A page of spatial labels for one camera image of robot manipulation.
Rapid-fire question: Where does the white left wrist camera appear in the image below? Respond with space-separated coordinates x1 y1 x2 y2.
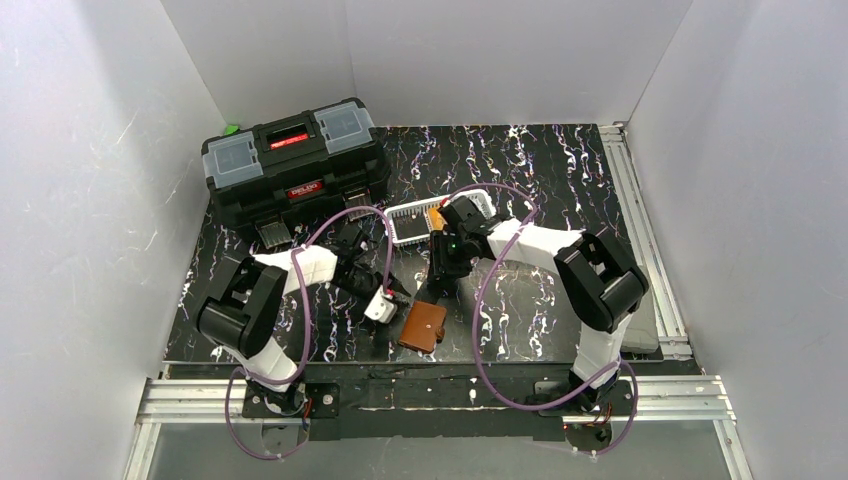
364 287 398 324

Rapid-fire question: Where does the aluminium frame rail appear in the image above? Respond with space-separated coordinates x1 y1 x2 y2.
599 123 693 361

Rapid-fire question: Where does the black plastic toolbox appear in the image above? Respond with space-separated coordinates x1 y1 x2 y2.
200 97 392 248

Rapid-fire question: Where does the white plastic basket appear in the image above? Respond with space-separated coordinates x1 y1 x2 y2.
384 189 496 247

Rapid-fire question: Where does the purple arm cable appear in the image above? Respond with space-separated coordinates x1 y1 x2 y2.
223 205 397 462
440 183 639 458

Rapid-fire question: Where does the orange credit card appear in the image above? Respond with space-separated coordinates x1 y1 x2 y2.
427 208 445 231

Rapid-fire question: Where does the brown leather card holder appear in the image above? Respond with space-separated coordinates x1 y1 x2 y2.
398 300 447 354

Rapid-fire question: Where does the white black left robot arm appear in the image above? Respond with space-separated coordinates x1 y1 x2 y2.
189 225 408 394

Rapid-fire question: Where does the grey plastic case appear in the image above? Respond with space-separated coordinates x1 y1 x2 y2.
620 309 659 354

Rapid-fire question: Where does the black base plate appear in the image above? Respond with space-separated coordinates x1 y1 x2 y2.
241 360 637 442

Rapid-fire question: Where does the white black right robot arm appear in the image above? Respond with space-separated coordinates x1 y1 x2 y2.
425 196 650 409

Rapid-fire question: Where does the black credit card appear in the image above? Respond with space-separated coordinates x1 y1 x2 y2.
395 215 430 243

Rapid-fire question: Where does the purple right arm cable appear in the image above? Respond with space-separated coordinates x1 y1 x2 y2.
440 183 639 458

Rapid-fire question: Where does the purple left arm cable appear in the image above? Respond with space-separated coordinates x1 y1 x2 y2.
223 205 397 462

